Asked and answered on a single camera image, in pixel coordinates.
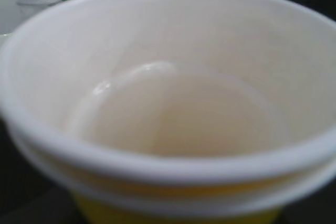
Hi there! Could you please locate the yellow paper cup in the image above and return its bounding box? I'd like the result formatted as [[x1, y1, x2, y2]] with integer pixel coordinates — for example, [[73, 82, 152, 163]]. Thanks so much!
[[1, 0, 335, 223]]

